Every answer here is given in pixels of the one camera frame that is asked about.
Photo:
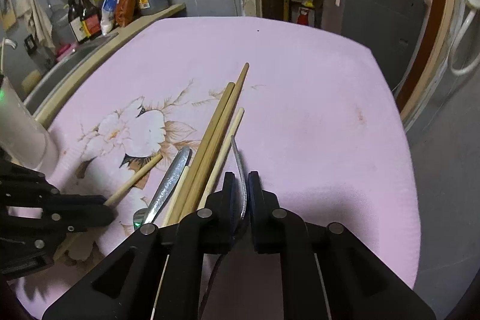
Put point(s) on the silver metal spoon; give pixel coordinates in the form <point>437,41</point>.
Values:
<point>165,189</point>

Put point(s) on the dark grey cabinet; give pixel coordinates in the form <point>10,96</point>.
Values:
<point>389,28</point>

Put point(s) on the pink soap dish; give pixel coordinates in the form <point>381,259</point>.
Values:
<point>65,50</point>

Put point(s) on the beige sponge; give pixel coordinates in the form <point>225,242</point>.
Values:
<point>31,81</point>

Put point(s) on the white plastic packet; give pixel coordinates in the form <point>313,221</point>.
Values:
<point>107,16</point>

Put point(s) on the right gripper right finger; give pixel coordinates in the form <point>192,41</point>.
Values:
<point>273,228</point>

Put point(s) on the pink floral table cloth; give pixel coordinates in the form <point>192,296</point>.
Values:
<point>320,126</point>

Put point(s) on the long brown chopstick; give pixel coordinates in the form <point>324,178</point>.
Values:
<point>205,169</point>

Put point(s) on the silver metal fork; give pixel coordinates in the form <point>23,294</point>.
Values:
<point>239,230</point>

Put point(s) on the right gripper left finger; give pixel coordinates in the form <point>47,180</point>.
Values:
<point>210,230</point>

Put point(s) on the stainless steel sink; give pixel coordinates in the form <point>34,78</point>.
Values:
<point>61,70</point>

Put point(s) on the pale thin chopstick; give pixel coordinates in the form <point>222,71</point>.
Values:
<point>221,158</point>

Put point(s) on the hanging beige dishcloth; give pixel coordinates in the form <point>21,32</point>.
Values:
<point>36,21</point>

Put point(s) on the white plastic utensil basket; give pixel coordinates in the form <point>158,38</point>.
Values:
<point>22,137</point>

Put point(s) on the dark wine bottle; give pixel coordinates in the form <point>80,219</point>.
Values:
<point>74,14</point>

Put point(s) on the dark soy sauce bottle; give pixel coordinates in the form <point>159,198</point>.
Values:
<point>90,19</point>

